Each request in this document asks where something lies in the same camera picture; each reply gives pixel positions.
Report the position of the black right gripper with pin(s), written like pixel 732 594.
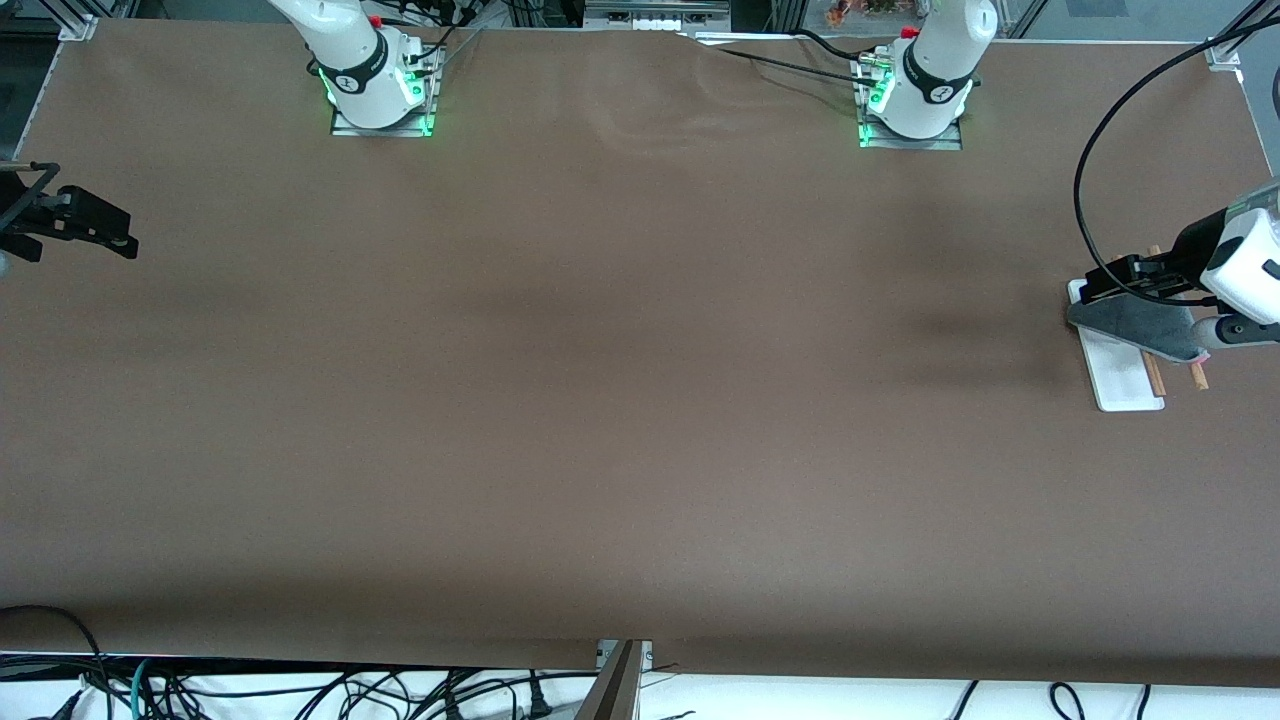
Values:
pixel 22 215

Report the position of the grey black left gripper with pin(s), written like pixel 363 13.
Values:
pixel 1189 243

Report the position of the grey microfibre towel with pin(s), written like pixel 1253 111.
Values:
pixel 1140 325

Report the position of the orange artificial flowers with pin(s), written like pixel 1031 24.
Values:
pixel 860 10

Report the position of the white power strip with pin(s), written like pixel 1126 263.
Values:
pixel 655 15

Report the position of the aluminium frame profile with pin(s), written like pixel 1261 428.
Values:
pixel 78 22
pixel 1225 55

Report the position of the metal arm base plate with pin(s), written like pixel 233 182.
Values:
pixel 345 128
pixel 950 142

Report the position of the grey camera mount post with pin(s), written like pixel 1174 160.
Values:
pixel 615 690

